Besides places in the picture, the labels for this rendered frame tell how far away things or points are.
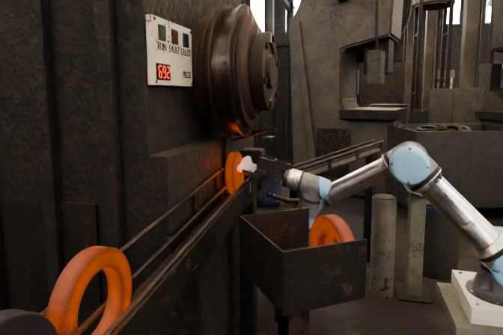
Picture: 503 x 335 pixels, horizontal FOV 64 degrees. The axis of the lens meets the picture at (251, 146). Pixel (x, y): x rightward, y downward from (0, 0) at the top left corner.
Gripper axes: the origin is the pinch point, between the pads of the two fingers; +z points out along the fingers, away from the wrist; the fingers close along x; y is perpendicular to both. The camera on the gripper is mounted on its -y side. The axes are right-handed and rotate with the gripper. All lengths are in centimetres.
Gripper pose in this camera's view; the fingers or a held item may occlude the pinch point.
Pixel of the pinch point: (235, 167)
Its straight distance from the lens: 149.9
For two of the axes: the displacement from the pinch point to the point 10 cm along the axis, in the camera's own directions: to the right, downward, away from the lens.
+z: -9.4, -2.7, 2.0
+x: -2.4, 1.2, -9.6
